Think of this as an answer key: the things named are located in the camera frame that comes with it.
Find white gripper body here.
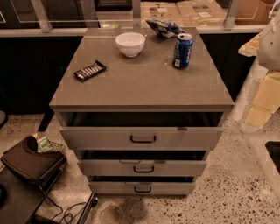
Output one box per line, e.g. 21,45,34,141
240,71,280,134

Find black mat at right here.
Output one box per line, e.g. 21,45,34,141
265,141,280,173

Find grey top drawer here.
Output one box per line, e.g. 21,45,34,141
60,112,222,151

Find wire basket with green packets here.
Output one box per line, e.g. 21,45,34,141
33,133,66,154

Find grey middle drawer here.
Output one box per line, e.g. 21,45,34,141
78,150,207,177

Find cardboard boxes behind glass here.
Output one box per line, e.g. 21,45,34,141
141,0,279,27

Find grey bottom drawer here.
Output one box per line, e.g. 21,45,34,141
88,176,195,195

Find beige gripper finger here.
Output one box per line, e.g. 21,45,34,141
238,33,261,57

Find grey drawer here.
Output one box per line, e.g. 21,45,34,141
78,150,207,177
88,176,195,195
60,112,222,151

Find glass railing with metal posts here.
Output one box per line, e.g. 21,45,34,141
0,0,280,33

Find black floor cable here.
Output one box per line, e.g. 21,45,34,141
38,186,99,224

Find white bowl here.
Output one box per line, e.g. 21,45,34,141
115,32,145,57

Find black snack bar packet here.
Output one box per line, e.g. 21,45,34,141
73,60,107,81

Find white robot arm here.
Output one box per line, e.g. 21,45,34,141
238,12,280,132

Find grey drawer cabinet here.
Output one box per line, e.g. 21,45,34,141
48,26,235,199

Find blue white chip bag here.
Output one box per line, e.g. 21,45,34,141
145,19,185,39

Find blue soda can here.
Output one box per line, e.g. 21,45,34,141
172,33,193,69

